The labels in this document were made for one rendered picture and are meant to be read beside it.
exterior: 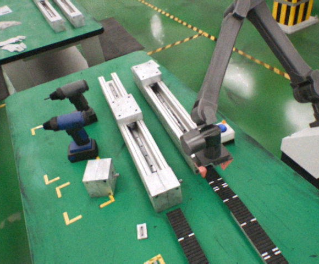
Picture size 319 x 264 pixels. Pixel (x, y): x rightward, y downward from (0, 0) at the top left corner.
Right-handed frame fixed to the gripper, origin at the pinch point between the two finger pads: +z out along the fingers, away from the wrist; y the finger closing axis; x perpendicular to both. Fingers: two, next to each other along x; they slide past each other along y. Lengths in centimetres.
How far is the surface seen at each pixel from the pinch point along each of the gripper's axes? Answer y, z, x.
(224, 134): -12.7, -1.3, -13.6
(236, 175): -8.6, 4.7, 2.1
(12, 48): 72, 3, -185
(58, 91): 43, -17, -60
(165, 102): -1.1, -1.1, -47.5
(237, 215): 1.5, 1.3, 18.3
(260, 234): -0.7, 1.4, 26.3
